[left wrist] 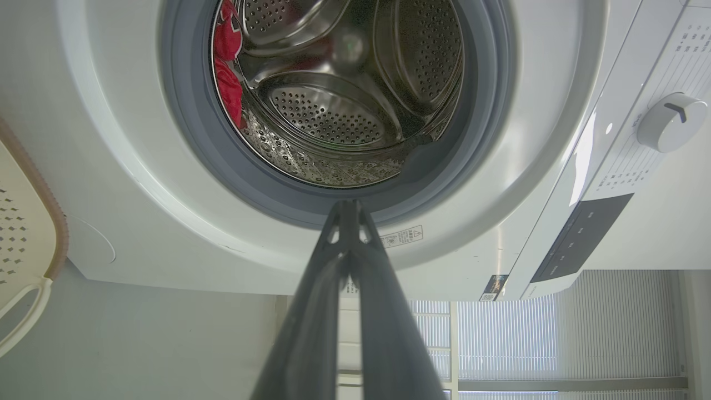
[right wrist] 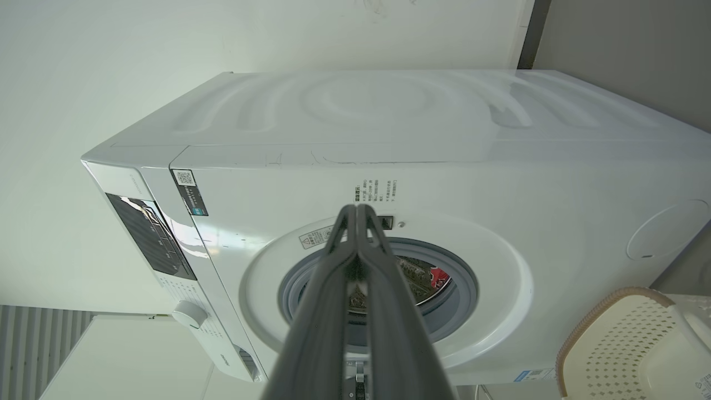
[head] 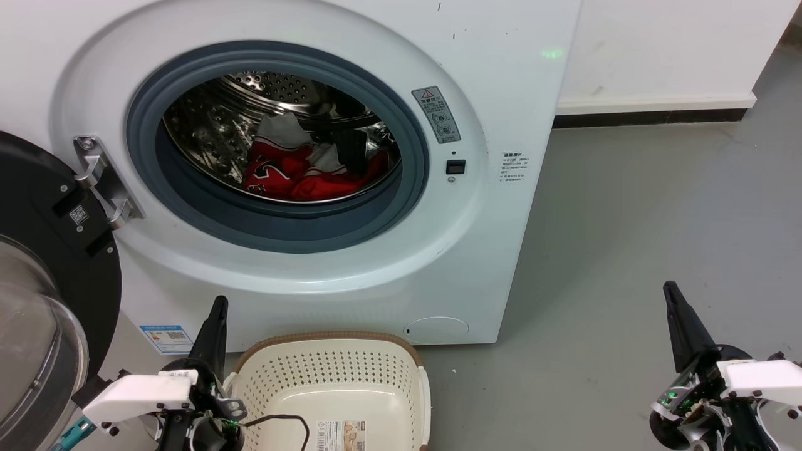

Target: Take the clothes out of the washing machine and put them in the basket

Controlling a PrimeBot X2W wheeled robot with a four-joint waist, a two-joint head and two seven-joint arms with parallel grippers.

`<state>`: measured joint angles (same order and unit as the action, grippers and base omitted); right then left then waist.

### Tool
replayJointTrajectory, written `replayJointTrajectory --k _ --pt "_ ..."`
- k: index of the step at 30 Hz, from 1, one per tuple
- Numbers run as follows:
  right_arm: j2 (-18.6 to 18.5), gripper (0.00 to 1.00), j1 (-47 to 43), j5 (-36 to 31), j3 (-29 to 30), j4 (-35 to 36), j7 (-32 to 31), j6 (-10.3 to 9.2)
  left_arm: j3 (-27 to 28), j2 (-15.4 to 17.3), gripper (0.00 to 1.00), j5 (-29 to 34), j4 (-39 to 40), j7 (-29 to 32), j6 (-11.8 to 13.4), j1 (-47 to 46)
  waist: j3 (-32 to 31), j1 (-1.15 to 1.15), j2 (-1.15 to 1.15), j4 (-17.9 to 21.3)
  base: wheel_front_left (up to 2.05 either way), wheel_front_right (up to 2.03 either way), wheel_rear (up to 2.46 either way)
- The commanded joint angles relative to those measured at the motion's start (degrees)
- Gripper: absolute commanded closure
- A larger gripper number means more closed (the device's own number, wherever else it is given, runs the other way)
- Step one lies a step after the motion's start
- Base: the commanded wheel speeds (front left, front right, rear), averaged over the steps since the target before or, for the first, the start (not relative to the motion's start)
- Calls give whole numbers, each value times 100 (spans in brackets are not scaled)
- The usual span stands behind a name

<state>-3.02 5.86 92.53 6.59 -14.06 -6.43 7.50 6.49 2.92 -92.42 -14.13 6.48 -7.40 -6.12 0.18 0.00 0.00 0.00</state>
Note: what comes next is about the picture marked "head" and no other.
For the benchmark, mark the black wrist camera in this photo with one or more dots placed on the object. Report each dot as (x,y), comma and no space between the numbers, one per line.
(94,391)
(777,356)

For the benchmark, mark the silver metal door hinge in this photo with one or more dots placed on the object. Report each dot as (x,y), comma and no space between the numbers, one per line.
(103,181)

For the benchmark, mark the white wall skirting ledge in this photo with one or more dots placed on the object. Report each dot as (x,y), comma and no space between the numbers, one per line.
(651,103)

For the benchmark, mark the stainless steel washing machine drum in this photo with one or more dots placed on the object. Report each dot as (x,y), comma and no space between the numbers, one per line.
(207,131)

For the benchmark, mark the small printed text label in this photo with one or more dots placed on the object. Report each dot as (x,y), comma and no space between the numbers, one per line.
(514,166)

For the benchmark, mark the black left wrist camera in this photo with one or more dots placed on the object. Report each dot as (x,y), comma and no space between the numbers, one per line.
(94,391)

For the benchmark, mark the black door latch socket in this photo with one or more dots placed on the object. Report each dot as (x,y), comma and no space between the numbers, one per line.
(455,167)

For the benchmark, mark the red and white garment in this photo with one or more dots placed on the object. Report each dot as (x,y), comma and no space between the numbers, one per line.
(282,175)

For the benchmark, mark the white front-load washing machine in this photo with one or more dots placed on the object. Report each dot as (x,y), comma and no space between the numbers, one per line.
(501,250)

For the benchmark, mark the white QR code sticker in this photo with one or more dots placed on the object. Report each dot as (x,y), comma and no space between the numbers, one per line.
(79,215)

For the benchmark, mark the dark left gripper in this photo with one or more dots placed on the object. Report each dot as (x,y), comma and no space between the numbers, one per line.
(213,432)

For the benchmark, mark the round white filter cover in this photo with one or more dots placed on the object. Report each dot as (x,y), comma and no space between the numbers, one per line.
(436,330)

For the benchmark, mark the cream perforated laundry basket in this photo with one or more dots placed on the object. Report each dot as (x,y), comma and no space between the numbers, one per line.
(332,376)

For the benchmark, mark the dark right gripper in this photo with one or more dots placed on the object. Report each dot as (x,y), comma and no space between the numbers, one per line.
(695,407)

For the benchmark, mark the grey warning sticker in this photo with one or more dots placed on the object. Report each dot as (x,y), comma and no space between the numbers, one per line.
(437,116)

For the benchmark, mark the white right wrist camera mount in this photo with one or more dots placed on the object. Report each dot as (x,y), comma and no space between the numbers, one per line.
(761,379)

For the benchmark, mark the grey rubber door gasket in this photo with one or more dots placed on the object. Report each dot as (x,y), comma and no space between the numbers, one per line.
(282,232)

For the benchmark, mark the washing machine door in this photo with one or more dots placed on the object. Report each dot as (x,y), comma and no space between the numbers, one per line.
(37,188)

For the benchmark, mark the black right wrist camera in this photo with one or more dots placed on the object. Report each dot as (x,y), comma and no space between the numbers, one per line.
(777,356)

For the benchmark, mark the blue energy label sticker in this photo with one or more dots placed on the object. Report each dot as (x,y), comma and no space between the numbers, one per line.
(166,339)

